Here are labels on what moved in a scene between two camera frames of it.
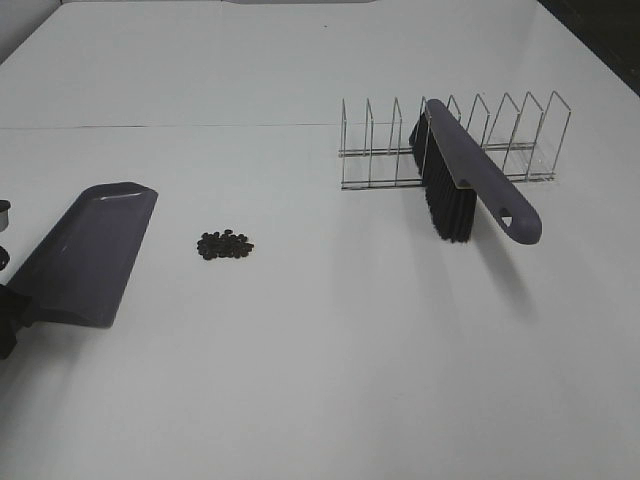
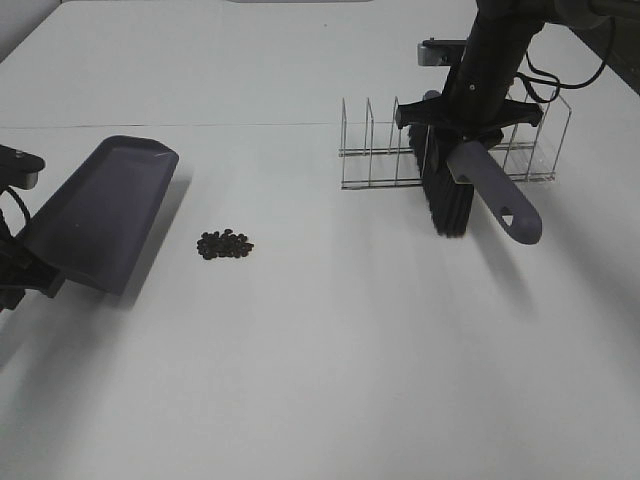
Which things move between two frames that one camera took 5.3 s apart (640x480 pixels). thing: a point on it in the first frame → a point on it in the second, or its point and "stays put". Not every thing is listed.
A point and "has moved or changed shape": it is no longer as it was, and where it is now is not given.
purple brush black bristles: x=455 y=171 stays put
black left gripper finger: x=20 y=313 → x=57 y=282
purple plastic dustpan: x=78 y=270 has moved or changed shape
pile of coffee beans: x=213 y=246 stays put
